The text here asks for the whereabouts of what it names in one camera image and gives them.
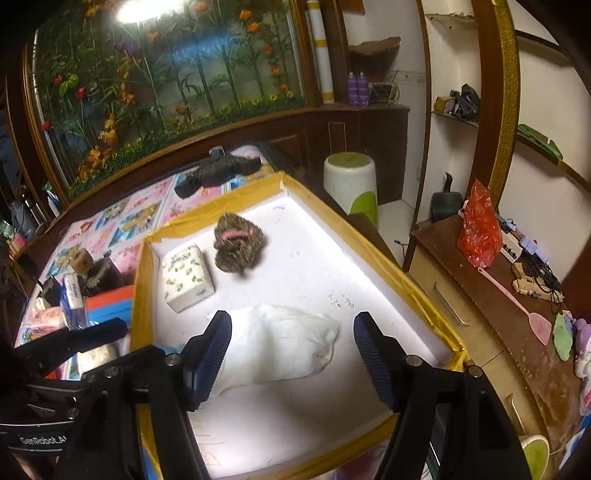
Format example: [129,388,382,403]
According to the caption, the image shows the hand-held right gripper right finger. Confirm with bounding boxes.
[353,311,532,480]

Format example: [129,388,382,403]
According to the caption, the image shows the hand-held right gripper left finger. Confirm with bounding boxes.
[55,310,233,480]

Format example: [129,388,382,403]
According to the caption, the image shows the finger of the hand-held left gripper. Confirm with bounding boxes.
[14,318,129,370]

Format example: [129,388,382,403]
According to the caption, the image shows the white towel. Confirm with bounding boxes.
[210,302,341,398]

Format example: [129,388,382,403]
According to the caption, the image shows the white foam box yellow tape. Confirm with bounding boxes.
[129,171,467,480]

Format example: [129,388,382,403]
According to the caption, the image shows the plain white tissue pack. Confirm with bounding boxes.
[76,344,121,374]

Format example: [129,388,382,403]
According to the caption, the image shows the blue white tissue pack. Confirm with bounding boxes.
[59,272,90,330]

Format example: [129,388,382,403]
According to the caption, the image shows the pink tissue pack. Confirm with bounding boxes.
[18,307,68,344]

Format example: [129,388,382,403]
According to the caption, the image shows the red and blue box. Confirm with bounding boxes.
[85,284,136,326]

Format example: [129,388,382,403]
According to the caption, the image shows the black geared cylinder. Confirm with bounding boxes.
[83,258,132,296]

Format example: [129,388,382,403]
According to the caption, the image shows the brown tape roll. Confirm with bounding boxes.
[69,249,93,275]

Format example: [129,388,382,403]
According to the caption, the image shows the bee print tissue pack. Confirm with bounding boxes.
[161,244,216,315]

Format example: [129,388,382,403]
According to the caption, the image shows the brown fuzzy hat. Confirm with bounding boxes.
[212,212,266,278]

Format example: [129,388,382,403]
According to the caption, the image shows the printed pink tablecloth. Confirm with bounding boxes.
[14,144,278,384]

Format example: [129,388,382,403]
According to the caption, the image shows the wooden cabinet with drawer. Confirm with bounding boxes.
[402,215,591,480]

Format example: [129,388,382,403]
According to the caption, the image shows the blue thermos jug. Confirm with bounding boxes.
[10,198,31,234]

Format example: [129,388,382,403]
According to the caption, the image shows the red plastic bag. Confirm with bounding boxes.
[457,179,504,269]

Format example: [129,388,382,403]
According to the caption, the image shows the pink fly swatter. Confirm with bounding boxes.
[478,267,552,347]

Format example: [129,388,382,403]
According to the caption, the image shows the black kettle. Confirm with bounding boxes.
[431,172,464,223]

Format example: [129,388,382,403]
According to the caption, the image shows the white stool green top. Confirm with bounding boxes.
[323,152,377,215]

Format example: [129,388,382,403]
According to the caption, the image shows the white power strip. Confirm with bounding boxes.
[459,208,541,264]

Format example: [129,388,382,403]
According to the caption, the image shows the green cup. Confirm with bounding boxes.
[519,434,551,480]

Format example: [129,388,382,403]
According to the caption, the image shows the green plush toy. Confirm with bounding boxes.
[553,311,578,361]

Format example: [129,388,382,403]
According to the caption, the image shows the purple plush toy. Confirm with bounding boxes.
[571,316,591,416]

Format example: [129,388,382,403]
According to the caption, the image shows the black items on shelf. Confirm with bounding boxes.
[450,84,481,121]

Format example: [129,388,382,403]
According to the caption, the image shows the green item on shelf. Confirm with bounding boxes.
[517,124,564,160]

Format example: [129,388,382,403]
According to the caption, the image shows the white roll yellow bands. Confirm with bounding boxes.
[305,0,335,106]

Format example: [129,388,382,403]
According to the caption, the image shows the black cables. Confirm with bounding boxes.
[531,258,566,302]

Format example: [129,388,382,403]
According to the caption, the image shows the floral wall panel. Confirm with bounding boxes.
[25,0,319,199]

